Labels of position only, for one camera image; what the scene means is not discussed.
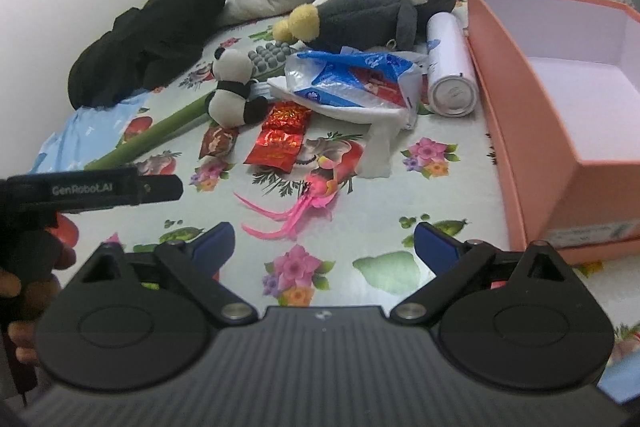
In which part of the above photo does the dark red candy wrapper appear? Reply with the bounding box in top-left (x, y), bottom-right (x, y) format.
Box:
top-left (198, 124), bottom-right (239, 159)

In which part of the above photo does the black garment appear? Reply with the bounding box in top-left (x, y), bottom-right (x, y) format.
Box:
top-left (67, 0), bottom-right (227, 109)

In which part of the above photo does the green handled massage brush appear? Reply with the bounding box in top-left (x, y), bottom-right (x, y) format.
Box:
top-left (86, 42), bottom-right (298, 170)

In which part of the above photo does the grey penguin plush toy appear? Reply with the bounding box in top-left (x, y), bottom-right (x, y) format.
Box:
top-left (272, 0), bottom-right (457, 53)

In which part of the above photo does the small panda plush toy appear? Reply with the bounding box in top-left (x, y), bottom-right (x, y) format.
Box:
top-left (206, 46), bottom-right (269, 129)

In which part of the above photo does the pink cardboard box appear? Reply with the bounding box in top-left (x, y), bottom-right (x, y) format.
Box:
top-left (468, 0), bottom-right (639, 265)

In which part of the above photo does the red foil snack packet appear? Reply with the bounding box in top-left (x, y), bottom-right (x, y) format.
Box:
top-left (244, 101), bottom-right (311, 173)

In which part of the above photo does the floral bed sheet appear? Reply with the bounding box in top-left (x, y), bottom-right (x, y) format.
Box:
top-left (29, 0), bottom-right (640, 403)

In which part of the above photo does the white tissue paper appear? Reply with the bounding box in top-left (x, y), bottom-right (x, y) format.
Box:
top-left (267, 76), bottom-right (418, 179)

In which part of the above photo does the white cylindrical roll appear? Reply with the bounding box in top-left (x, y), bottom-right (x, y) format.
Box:
top-left (426, 12), bottom-right (480, 118)

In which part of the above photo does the blue white plastic bag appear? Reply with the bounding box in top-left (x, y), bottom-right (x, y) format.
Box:
top-left (284, 49), bottom-right (423, 110)

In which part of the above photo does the pink feather bird toy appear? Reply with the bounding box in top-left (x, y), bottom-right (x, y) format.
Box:
top-left (234, 169), bottom-right (342, 241)

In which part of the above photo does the person's left hand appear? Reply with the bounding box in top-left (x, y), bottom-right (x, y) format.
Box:
top-left (1, 231), bottom-right (77, 366)

